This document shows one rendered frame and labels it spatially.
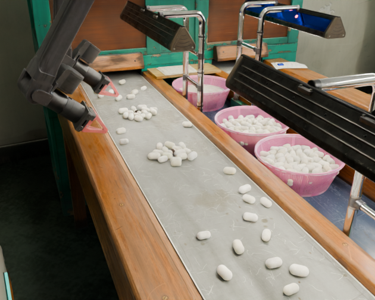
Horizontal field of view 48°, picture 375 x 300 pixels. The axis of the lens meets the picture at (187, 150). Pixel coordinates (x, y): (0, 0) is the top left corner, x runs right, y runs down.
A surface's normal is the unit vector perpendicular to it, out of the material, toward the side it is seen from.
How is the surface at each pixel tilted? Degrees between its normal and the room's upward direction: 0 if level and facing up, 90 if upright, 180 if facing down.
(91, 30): 90
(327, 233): 0
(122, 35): 90
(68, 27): 102
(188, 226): 0
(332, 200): 0
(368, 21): 90
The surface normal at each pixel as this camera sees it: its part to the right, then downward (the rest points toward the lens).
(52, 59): 0.59, 0.48
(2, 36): 0.45, 0.40
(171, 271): 0.01, -0.90
